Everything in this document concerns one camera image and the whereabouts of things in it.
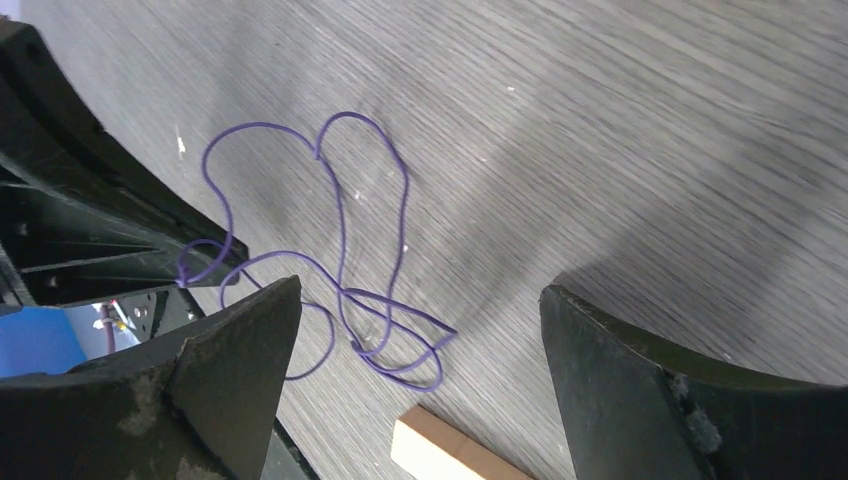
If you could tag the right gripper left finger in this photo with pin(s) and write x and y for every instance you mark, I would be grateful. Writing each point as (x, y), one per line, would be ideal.
(198, 402)

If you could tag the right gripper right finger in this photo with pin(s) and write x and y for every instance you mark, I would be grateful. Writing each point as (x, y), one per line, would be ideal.
(637, 406)

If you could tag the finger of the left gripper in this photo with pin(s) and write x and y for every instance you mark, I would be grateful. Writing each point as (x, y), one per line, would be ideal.
(82, 221)

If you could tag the wooden block near centre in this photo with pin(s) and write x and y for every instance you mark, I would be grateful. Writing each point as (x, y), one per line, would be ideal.
(428, 448)

